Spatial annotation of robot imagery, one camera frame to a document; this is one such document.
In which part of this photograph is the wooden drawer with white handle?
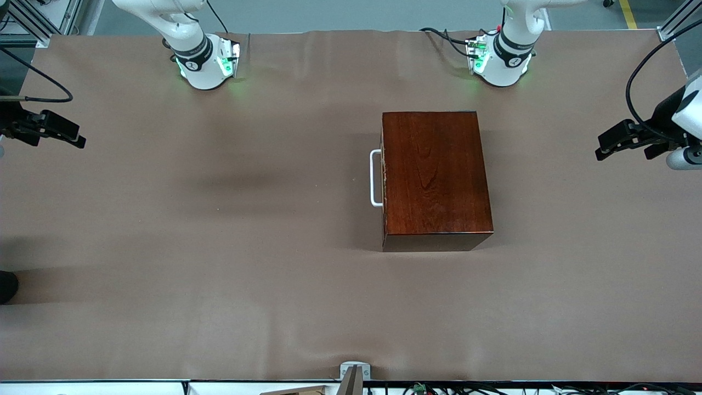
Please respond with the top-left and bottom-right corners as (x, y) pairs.
(370, 148), (387, 209)

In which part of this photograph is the black base cable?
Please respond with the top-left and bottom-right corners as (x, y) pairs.
(443, 31), (471, 58)
(420, 26), (475, 46)
(206, 0), (229, 33)

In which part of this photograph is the tan cardboard piece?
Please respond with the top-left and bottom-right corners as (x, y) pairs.
(258, 385), (330, 395)

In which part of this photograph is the grey camera support post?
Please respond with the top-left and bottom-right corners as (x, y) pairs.
(336, 366), (364, 395)

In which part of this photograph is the black cable tangle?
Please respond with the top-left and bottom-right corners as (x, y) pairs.
(366, 382), (702, 395)

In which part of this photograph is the black rounded object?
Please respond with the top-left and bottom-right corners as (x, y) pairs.
(0, 270), (19, 305)

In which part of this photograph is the dark wooden cabinet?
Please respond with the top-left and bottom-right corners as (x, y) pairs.
(381, 110), (494, 253)

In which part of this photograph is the aluminium frame profile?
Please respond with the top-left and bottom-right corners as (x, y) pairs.
(0, 0), (83, 49)
(656, 0), (702, 42)

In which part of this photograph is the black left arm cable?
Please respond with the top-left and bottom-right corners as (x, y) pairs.
(626, 21), (702, 144)

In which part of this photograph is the grey metal clamp bracket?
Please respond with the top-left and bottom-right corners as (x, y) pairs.
(339, 361), (371, 381)

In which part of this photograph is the brown table cover sheet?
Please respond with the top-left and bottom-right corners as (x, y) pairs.
(0, 29), (702, 383)

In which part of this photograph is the white table edge rail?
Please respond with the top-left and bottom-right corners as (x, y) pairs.
(0, 380), (341, 395)

